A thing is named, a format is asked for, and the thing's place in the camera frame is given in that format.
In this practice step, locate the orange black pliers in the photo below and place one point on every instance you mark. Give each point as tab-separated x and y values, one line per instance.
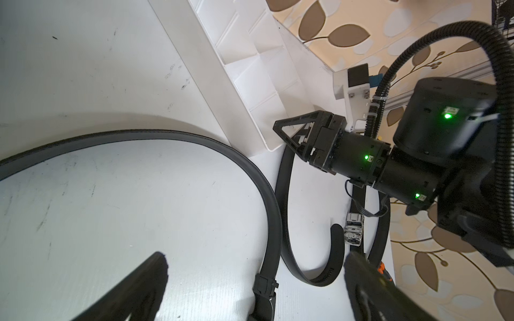
384	272

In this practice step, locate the aluminium frame post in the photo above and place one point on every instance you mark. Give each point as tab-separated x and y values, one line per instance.
474	73

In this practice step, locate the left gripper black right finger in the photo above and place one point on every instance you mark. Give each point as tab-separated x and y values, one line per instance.
372	297

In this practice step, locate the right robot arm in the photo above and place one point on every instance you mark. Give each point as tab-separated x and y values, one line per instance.
442	154

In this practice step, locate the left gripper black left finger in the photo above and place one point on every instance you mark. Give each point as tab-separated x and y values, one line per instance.
136	297

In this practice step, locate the white divided storage box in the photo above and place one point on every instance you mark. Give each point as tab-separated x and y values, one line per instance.
250	70

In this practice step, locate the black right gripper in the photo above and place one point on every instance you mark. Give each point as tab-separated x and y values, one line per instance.
320	139

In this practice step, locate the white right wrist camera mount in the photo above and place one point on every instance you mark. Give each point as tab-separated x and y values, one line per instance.
353	86

